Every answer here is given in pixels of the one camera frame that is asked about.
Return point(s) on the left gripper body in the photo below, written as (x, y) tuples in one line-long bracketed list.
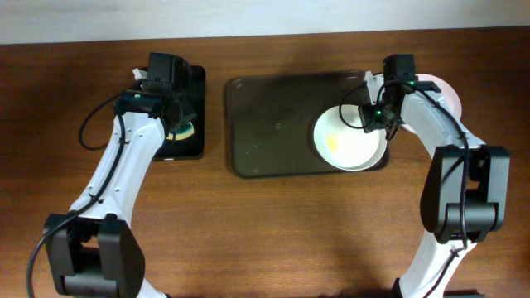
[(188, 115)]

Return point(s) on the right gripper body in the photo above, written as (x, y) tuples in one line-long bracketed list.
[(373, 117)]

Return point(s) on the green and yellow sponge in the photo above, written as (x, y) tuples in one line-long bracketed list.
[(181, 132)]

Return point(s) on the pink plate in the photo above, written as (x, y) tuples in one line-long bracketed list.
[(430, 107)]

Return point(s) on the white cream plate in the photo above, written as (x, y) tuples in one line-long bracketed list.
[(343, 147)]

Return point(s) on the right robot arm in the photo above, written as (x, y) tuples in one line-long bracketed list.
[(464, 196)]

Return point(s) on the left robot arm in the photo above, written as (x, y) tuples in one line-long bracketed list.
[(91, 250)]

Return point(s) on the black rectangular sponge tray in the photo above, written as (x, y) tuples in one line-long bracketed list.
[(191, 144)]

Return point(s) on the dark brown serving tray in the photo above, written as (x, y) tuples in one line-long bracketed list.
[(271, 120)]

